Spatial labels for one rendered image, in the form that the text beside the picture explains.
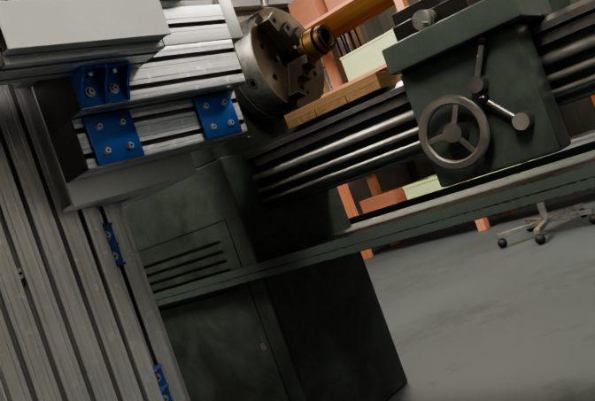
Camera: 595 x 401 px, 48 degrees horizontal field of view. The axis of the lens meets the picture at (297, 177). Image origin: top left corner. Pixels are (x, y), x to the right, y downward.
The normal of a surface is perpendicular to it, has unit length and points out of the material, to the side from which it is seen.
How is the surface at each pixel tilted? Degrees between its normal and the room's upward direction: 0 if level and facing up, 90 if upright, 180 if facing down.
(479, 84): 90
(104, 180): 90
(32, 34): 90
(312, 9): 90
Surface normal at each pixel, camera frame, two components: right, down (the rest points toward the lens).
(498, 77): -0.58, 0.19
